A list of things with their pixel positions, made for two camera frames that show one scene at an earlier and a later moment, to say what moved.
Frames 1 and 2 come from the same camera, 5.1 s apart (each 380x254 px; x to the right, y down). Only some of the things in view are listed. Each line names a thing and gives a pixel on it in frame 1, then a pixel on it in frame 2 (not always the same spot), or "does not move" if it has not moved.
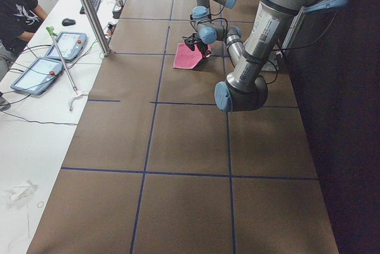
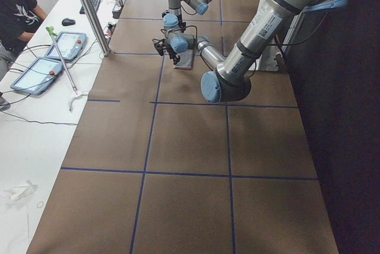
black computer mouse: [67, 22] does not move
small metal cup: [119, 2] does not move
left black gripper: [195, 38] → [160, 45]
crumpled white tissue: [19, 192] does not move
